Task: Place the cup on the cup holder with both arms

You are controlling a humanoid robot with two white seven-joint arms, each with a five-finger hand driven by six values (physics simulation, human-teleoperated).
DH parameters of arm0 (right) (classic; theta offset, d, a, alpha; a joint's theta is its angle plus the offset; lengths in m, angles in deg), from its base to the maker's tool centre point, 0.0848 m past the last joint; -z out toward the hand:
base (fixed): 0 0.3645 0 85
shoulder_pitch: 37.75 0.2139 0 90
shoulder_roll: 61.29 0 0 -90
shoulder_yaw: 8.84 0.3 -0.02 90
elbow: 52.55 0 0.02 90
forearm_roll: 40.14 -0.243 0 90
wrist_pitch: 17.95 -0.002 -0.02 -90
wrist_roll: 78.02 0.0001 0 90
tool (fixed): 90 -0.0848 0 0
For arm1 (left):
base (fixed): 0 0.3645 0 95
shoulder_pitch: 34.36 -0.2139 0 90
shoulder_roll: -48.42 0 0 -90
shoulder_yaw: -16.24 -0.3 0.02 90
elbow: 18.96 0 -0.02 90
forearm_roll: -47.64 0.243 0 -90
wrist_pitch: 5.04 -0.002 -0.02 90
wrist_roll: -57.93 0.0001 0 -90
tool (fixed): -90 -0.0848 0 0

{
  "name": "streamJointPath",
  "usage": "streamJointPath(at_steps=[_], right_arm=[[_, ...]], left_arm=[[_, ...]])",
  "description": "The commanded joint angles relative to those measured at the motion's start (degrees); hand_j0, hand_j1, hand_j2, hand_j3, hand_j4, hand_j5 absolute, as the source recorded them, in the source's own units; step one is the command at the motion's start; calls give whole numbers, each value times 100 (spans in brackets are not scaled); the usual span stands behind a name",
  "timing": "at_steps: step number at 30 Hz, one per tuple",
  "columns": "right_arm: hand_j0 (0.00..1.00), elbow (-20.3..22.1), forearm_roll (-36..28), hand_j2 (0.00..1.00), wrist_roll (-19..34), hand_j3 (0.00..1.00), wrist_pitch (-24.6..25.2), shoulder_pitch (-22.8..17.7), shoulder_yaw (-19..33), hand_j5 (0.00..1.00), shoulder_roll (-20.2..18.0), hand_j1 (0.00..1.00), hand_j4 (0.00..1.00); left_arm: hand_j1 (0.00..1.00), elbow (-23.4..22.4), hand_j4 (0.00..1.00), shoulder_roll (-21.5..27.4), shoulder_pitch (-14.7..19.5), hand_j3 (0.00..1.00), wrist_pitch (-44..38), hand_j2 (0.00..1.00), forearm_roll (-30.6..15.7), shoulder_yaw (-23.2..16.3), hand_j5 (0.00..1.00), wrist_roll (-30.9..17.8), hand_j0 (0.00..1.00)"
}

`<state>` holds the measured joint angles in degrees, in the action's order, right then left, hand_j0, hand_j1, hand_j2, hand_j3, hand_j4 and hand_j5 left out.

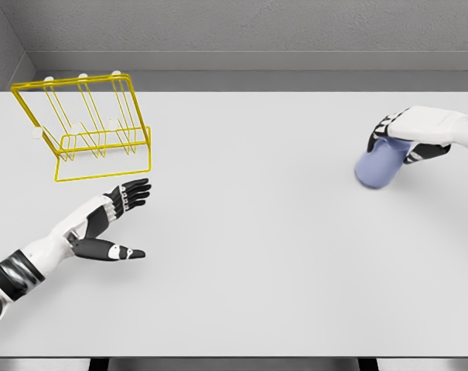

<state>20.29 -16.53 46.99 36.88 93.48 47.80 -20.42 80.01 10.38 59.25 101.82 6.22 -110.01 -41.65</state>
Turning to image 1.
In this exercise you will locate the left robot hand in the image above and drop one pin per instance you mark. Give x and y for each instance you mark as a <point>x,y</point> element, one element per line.
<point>96,222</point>

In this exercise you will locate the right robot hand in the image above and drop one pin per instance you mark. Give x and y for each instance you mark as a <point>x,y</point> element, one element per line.
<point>413,129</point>

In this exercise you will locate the light blue cup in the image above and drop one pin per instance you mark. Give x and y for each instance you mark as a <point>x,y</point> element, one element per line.
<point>378,166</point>

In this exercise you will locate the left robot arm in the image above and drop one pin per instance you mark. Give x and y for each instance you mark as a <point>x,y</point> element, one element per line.
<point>19,270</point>

